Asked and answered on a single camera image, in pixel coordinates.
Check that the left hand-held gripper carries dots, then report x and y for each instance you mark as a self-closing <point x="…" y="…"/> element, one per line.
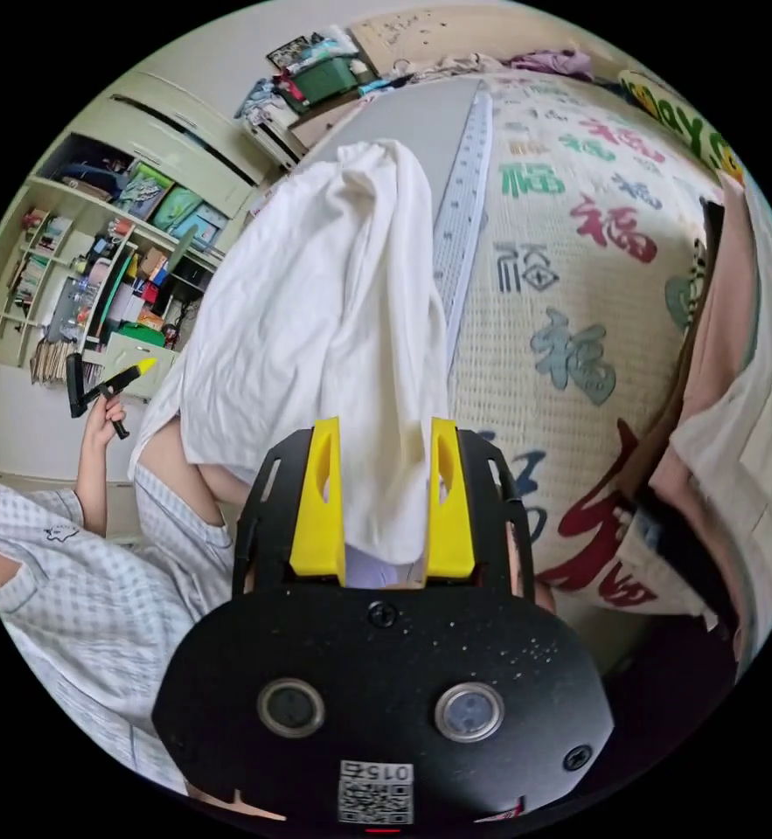
<point x="109" y="393"/>

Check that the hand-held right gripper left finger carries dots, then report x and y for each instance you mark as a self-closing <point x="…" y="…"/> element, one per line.
<point x="317" y="524"/>

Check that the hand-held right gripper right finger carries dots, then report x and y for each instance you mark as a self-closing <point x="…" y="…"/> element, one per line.
<point x="450" y="524"/>

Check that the white long sleeve shirt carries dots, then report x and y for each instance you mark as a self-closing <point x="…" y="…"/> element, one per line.
<point x="307" y="314"/>

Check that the person's left forearm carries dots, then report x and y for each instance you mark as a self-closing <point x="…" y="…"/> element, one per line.
<point x="92" y="491"/>

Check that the person's left hand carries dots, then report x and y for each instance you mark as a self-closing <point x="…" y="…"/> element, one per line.
<point x="102" y="426"/>

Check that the person's right hand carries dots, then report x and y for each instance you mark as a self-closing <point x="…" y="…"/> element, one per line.
<point x="235" y="805"/>

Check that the pale green cupboard with shelves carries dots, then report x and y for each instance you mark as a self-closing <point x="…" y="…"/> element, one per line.
<point x="117" y="229"/>

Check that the person's body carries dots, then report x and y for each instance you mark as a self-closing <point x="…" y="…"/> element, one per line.
<point x="97" y="590"/>

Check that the bed with printed woven mat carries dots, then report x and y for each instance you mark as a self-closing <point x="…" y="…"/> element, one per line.
<point x="576" y="295"/>

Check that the pile of clothes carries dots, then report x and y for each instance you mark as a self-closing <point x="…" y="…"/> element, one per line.
<point x="720" y="393"/>

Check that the green storage box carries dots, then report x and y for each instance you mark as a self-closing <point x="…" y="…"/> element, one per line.
<point x="325" y="77"/>

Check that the heap of purple beige clothes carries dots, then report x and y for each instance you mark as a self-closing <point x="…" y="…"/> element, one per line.
<point x="536" y="63"/>

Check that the pillow with yellow smiley print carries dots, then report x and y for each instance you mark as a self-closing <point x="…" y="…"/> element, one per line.
<point x="684" y="115"/>

